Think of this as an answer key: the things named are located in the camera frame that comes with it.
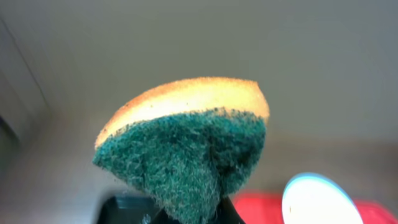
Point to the orange green scrub sponge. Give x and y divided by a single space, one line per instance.
188 144

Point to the black rectangular water tray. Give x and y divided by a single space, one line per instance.
126 209

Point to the pale blue plate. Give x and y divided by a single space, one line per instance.
311 198

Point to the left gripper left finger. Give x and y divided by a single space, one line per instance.
160 218

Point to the red plastic tray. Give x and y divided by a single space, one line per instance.
266 208

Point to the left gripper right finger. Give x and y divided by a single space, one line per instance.
226 213

